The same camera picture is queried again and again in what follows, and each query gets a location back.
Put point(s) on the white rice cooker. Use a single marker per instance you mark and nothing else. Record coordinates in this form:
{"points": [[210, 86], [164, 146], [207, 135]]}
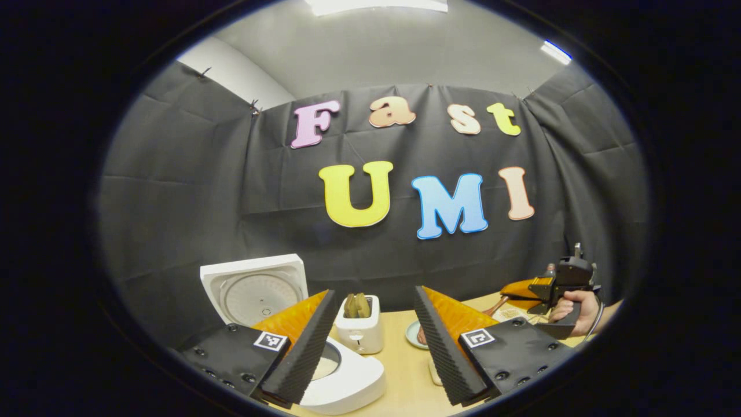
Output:
{"points": [[255, 278]]}

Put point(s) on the black backdrop cloth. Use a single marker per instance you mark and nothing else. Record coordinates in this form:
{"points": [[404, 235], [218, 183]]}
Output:
{"points": [[185, 202]]}

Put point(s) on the light green plate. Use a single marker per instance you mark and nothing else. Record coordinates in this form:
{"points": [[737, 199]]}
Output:
{"points": [[411, 335]]}

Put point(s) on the white divided dish with rice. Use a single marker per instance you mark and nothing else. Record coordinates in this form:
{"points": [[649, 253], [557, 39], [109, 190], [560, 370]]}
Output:
{"points": [[512, 315]]}

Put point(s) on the long ceiling light panel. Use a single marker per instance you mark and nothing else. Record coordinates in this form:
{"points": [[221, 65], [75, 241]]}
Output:
{"points": [[376, 6]]}

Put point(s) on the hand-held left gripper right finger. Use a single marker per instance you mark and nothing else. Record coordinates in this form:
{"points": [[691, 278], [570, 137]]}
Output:
{"points": [[443, 353]]}

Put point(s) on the brown wooden spoon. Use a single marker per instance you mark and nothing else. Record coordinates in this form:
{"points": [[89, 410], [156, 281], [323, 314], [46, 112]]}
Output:
{"points": [[498, 306]]}

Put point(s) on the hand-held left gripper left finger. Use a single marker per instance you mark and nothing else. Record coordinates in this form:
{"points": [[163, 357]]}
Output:
{"points": [[301, 362]]}

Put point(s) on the brown meat slice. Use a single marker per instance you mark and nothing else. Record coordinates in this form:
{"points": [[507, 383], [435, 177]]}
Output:
{"points": [[422, 337]]}

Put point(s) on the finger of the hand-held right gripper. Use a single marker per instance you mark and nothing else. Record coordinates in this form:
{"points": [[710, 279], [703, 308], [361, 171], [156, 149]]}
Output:
{"points": [[527, 288], [532, 306]]}

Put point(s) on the small ceiling light panel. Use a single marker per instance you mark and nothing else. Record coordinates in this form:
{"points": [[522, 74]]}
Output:
{"points": [[556, 52]]}

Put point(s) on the white toaster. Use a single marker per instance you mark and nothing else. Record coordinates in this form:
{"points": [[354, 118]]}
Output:
{"points": [[362, 336]]}

